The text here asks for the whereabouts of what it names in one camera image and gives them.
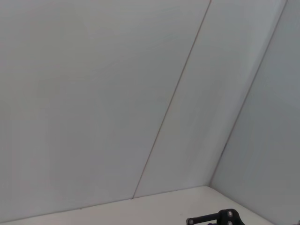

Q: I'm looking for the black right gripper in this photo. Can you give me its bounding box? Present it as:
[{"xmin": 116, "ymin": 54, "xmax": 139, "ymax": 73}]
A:
[{"xmin": 186, "ymin": 208, "xmax": 246, "ymax": 225}]

